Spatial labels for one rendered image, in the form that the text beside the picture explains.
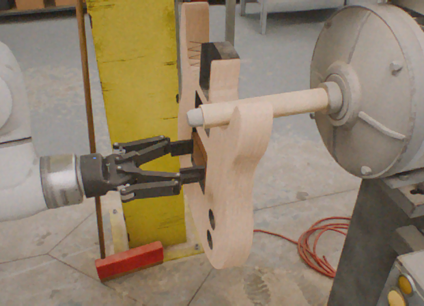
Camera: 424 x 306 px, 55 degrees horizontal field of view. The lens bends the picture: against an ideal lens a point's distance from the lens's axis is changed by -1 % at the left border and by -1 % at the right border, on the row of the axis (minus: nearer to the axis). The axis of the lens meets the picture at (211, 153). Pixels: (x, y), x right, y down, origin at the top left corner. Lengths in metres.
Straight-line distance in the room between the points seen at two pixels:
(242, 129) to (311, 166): 2.08
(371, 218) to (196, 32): 0.52
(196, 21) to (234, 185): 0.30
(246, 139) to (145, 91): 1.01
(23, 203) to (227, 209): 0.32
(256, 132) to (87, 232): 1.74
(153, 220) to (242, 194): 1.28
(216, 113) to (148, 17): 0.90
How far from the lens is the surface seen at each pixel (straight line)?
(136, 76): 1.47
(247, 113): 0.51
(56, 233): 2.23
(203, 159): 0.71
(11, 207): 0.71
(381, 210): 0.88
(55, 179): 0.69
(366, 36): 0.58
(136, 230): 1.90
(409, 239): 0.73
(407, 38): 0.56
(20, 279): 2.10
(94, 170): 0.70
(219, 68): 0.61
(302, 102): 0.58
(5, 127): 0.68
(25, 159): 0.70
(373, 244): 0.94
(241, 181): 0.61
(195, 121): 0.54
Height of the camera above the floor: 1.53
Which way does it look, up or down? 36 degrees down
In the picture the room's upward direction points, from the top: straight up
